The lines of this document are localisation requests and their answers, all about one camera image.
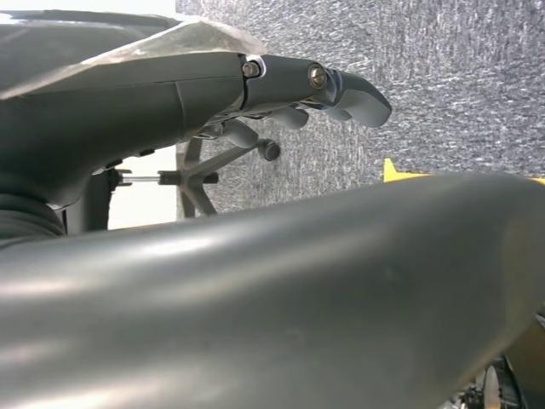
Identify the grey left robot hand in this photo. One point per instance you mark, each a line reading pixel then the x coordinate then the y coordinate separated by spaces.
pixel 127 107

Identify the black office chair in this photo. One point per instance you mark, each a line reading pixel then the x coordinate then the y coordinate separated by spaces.
pixel 192 179

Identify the ribbed grey left arm sleeve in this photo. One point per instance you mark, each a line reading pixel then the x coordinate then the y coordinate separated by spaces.
pixel 26 223

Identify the large grey robot body shell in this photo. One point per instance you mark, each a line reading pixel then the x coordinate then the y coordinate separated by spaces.
pixel 255 310

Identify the yellow floor marking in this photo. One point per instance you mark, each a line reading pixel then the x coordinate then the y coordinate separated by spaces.
pixel 393 173

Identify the black wheel mechanism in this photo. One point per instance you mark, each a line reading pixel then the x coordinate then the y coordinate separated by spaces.
pixel 504 386

